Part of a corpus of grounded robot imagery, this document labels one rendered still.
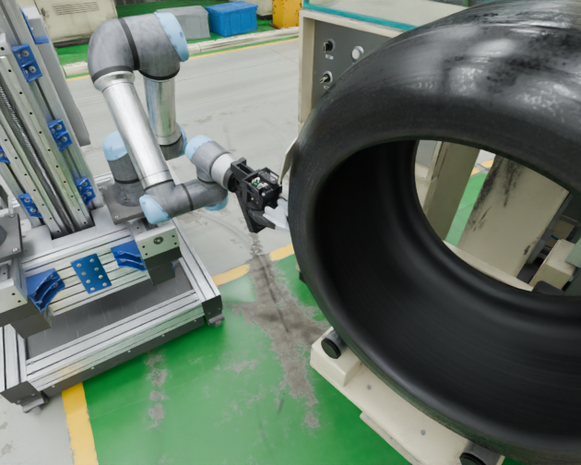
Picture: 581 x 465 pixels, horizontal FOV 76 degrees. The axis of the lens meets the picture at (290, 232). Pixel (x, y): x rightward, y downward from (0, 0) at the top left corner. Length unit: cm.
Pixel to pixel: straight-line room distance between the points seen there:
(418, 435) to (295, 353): 103
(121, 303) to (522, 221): 153
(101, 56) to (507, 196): 91
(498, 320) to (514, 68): 57
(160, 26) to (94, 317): 121
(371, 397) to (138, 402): 117
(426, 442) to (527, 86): 63
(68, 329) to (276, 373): 88
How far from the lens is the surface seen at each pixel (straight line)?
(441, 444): 82
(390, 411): 81
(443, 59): 37
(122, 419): 177
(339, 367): 76
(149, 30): 105
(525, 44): 36
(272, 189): 80
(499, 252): 88
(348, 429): 165
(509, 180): 79
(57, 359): 173
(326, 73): 135
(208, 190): 96
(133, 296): 182
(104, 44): 103
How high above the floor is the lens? 154
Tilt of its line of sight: 43 degrees down
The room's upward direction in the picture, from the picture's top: straight up
